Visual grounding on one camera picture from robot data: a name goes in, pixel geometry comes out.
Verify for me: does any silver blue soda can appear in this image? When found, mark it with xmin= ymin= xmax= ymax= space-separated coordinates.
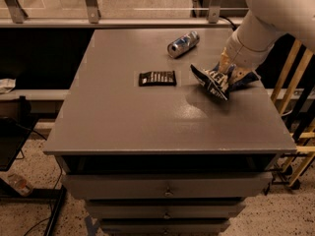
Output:
xmin=167 ymin=30 xmax=200 ymax=59

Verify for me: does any blue chip bag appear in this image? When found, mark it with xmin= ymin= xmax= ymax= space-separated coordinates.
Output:
xmin=190 ymin=64 xmax=248 ymax=100

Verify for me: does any black floor cable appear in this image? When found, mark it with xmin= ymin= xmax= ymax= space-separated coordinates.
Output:
xmin=13 ymin=121 xmax=64 ymax=236

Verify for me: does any grey drawer cabinet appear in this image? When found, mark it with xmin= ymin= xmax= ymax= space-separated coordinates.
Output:
xmin=45 ymin=29 xmax=295 ymax=236

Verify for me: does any plastic bottle on floor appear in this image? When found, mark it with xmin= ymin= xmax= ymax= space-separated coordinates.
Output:
xmin=8 ymin=174 xmax=32 ymax=197

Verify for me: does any white crumpled cloth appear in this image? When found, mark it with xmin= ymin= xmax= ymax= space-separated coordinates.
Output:
xmin=0 ymin=79 xmax=16 ymax=94

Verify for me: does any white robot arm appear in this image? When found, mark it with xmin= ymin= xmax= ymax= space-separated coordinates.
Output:
xmin=219 ymin=0 xmax=315 ymax=85

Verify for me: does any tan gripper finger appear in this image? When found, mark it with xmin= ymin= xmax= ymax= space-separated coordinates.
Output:
xmin=219 ymin=48 xmax=234 ymax=74
xmin=231 ymin=67 xmax=256 ymax=85

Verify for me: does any metal railing frame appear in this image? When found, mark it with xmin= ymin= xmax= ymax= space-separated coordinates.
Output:
xmin=0 ymin=0 xmax=248 ymax=29

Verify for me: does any black snack packet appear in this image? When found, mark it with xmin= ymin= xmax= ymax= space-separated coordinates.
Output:
xmin=139 ymin=71 xmax=177 ymax=87

